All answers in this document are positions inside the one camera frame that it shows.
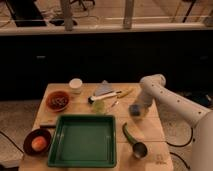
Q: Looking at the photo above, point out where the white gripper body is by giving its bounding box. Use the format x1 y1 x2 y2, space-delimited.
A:
135 90 153 108

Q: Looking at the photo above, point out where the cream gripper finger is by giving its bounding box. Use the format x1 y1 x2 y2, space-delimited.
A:
140 108 149 118

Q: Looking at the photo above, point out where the blue sponge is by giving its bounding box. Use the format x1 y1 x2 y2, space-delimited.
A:
129 104 141 116

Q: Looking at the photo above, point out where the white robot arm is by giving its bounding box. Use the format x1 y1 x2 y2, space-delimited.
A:
138 74 213 171

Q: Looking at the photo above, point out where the green plastic tray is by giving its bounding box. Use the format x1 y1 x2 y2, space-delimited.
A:
47 115 117 168

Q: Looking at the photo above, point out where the wooden table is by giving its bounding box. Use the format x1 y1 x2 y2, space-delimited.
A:
19 83 173 171

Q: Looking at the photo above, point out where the light green small object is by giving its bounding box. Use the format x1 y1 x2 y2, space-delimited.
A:
92 100 105 114

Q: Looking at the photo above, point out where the grey blue cloth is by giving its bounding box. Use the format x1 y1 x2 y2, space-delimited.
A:
94 80 113 96

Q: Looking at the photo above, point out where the white cup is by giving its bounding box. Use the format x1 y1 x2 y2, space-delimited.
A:
69 78 83 94

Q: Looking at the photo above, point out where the orange bowl with contents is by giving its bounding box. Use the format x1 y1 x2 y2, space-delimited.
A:
46 91 70 112

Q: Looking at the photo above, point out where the black marker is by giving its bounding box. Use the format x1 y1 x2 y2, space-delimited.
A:
40 125 56 129

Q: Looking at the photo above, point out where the orange fruit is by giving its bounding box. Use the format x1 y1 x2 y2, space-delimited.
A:
31 136 47 151

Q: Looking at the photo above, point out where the dark brown bowl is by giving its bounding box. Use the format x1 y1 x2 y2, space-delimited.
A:
23 129 51 156

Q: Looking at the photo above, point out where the yellow handled knife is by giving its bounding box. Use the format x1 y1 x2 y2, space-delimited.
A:
111 88 134 107

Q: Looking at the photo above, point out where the green handled metal scoop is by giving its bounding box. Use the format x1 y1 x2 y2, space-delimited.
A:
122 123 148 159

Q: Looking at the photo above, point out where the black cable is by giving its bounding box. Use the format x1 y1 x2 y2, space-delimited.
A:
166 127 195 148

